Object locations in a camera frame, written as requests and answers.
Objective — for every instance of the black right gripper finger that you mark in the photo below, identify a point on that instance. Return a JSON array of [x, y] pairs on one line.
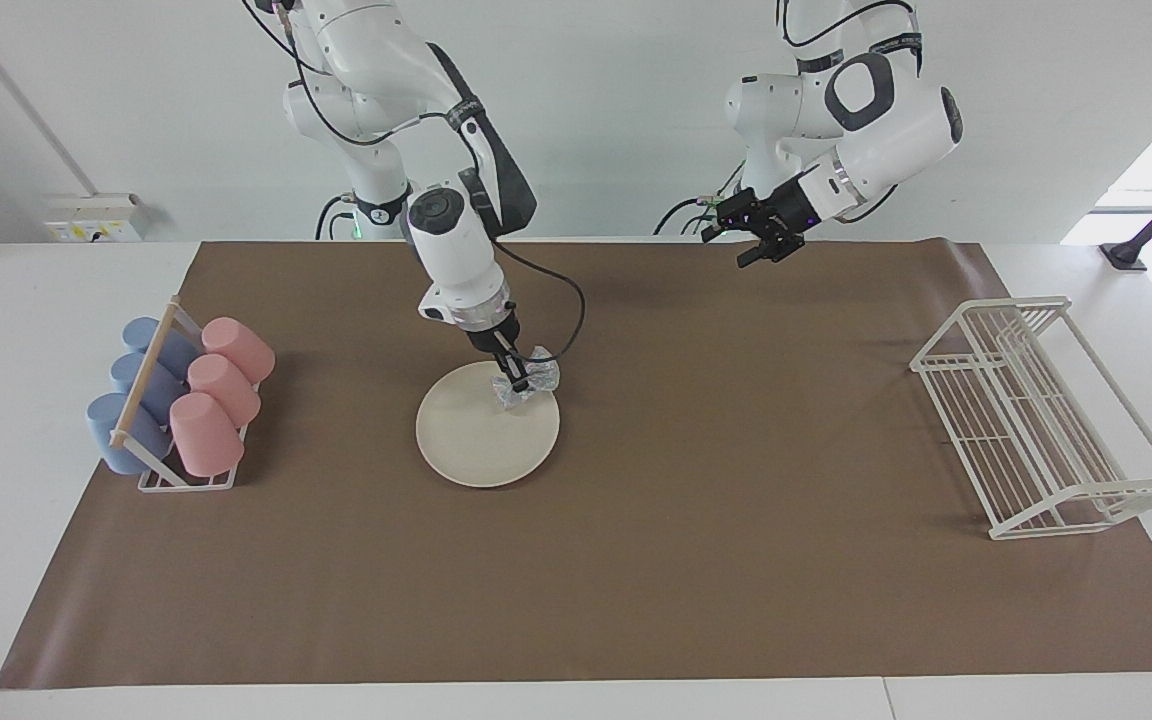
[[503, 365], [521, 370]]

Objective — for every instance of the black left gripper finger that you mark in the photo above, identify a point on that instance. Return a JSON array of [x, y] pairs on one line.
[[764, 253], [719, 230]]

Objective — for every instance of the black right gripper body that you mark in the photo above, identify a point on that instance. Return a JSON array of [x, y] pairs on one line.
[[493, 335]]

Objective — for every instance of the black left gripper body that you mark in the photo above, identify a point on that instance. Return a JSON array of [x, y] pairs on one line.
[[776, 210]]

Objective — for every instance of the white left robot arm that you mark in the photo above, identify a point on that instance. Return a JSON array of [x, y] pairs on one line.
[[896, 120]]

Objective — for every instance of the cream round plate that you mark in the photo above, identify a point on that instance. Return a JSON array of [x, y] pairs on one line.
[[466, 440]]

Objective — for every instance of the brown table mat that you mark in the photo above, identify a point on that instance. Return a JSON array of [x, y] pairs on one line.
[[686, 550]]

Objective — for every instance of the pink plastic cup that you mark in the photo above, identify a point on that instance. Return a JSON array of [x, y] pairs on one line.
[[224, 388], [204, 435], [236, 345]]

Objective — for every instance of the blue plastic cup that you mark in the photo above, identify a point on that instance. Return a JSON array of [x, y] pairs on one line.
[[161, 345], [146, 385], [121, 435]]

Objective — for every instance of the cup rack with wooden bar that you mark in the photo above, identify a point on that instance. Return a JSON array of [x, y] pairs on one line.
[[145, 371]]

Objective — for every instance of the white wall socket box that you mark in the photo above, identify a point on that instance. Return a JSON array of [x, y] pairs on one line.
[[96, 215]]

